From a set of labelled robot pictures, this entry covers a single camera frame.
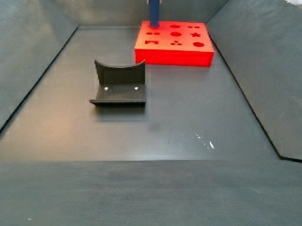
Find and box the blue rectangular peg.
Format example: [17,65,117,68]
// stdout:
[148,0,159,27]

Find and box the black curved holder stand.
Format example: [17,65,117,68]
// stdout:
[89,61,146,106]

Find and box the red shape-sorting block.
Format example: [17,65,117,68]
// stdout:
[135,21,215,67]

